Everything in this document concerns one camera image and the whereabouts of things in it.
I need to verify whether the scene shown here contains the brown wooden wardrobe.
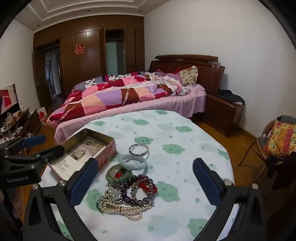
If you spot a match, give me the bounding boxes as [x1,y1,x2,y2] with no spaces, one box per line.
[33,21,145,108]

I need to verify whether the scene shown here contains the pink pillow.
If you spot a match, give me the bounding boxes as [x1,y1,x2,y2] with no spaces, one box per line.
[164,73,183,83]

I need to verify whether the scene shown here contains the cluttered wooden cabinet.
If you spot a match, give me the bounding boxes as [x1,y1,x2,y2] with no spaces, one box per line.
[0,108,44,160]

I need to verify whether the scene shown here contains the flat television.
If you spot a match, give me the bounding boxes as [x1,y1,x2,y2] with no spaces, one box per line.
[0,84,19,115]

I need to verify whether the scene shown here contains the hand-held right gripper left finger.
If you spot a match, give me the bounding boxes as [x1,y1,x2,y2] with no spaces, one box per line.
[22,158,99,241]

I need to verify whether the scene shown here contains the wooden nightstand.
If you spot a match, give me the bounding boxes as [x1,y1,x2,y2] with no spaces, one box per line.
[205,93,245,138]

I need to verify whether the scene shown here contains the floral pillow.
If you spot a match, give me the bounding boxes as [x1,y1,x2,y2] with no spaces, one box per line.
[179,66,199,87]

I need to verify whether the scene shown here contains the pearl necklace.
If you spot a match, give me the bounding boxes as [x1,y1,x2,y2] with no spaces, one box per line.
[97,189,155,220]

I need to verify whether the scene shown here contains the grey brown bead bracelet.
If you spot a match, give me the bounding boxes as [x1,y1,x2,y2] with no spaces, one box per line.
[130,176,158,206]

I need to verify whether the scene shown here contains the white pendant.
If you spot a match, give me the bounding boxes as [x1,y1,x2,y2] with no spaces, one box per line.
[97,184,122,212]

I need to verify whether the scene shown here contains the red white paper bag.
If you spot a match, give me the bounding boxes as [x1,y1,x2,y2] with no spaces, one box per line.
[38,107,48,126]

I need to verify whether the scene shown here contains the white green cloud tablecloth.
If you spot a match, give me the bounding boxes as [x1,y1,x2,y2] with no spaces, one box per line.
[38,109,236,241]

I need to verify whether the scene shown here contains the printed paper leaflet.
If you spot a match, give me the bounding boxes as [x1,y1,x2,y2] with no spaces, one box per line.
[51,137,109,180]

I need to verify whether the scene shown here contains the colourful patterned cushion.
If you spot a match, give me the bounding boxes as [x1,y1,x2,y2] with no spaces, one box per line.
[264,120,296,158]

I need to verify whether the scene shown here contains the pale jade bangle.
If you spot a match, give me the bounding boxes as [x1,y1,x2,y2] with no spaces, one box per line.
[119,153,148,175]

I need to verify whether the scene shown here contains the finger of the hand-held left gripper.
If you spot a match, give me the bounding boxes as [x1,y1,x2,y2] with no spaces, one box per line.
[5,145,65,168]
[3,135,47,153]

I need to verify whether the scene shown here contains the dark clothes pile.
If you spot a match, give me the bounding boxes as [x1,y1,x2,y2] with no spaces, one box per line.
[216,89,245,104]

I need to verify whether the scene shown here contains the dark garment on chair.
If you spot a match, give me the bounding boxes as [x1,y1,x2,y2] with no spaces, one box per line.
[266,152,296,191]

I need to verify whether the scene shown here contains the wooden bed headboard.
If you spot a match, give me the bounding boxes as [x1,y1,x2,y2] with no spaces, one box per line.
[149,54,226,95]

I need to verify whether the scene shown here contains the silver bangle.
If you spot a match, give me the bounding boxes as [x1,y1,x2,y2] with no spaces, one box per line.
[129,144,149,158]

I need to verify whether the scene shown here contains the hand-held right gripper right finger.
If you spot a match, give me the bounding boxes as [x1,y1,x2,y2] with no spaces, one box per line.
[192,158,269,241]

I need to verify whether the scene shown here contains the wicker chair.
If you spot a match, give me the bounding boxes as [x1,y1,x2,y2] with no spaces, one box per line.
[239,119,296,186]

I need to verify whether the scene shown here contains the green jade bangle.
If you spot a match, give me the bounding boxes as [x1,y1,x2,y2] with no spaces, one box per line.
[106,164,133,186]

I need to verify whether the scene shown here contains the dark purple bead bracelet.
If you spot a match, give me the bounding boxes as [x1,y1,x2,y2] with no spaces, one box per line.
[119,175,140,205]

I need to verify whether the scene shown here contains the pink tin box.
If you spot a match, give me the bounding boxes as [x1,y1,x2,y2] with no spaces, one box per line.
[47,128,117,181]

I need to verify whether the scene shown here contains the patchwork quilt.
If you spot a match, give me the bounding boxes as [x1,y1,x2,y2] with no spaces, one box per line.
[47,71,185,122]

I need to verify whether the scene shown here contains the red knot charm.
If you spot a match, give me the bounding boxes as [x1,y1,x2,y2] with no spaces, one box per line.
[135,180,158,194]

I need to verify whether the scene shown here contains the black white print blanket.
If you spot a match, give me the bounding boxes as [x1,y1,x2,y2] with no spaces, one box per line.
[83,74,126,87]

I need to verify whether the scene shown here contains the bed with patchwork quilt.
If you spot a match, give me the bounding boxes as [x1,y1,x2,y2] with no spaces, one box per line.
[46,84,207,145]

